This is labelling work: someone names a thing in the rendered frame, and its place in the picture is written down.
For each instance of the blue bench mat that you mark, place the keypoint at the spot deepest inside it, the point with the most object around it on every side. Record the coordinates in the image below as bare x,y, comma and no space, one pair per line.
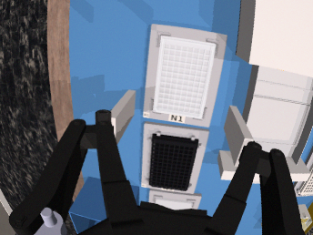
108,53

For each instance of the blue open-top bin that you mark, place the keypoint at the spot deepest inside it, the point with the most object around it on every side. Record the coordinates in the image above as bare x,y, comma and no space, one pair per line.
89,205

